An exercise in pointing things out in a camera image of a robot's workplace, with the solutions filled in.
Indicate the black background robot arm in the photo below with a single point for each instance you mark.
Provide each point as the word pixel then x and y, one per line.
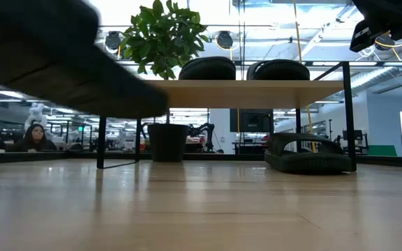
pixel 208 134

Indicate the black plant pot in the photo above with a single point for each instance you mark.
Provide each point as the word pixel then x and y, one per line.
pixel 167 143

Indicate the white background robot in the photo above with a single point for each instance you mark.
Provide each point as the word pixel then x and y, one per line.
pixel 36 113

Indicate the black rubber slide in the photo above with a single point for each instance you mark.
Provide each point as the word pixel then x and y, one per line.
pixel 65 69
pixel 277 71
pixel 305 162
pixel 208 69

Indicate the green leafy plant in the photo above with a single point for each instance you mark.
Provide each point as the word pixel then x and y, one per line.
pixel 162 38

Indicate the black screen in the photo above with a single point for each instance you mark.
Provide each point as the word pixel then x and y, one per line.
pixel 251 120

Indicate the green box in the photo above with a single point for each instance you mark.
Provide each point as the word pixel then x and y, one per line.
pixel 382 150

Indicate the wooden shelf with black legs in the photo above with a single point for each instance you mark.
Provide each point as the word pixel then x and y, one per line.
pixel 250 94

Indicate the black metal table frame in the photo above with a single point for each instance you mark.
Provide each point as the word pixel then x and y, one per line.
pixel 30 157

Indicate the person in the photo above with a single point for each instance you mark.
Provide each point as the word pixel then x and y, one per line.
pixel 35 137

